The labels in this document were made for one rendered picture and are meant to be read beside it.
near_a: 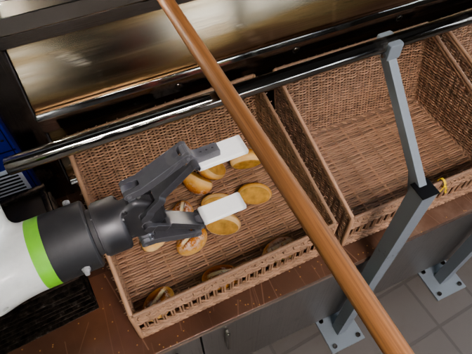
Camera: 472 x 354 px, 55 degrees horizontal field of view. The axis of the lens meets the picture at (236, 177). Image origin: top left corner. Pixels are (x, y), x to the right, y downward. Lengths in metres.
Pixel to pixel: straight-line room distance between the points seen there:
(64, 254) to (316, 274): 0.81
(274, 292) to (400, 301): 0.82
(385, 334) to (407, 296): 1.40
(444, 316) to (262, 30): 1.30
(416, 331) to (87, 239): 1.53
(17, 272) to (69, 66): 0.64
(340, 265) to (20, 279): 0.38
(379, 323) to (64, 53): 0.87
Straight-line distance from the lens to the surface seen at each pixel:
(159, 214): 0.61
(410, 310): 1.94
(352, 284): 0.57
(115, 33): 1.12
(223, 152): 0.57
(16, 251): 0.59
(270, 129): 1.31
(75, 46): 1.12
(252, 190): 1.29
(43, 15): 1.05
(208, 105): 0.78
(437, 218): 1.44
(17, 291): 0.60
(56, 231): 0.58
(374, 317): 0.57
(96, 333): 1.24
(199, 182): 1.30
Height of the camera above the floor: 1.72
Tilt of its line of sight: 55 degrees down
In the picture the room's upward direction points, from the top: straight up
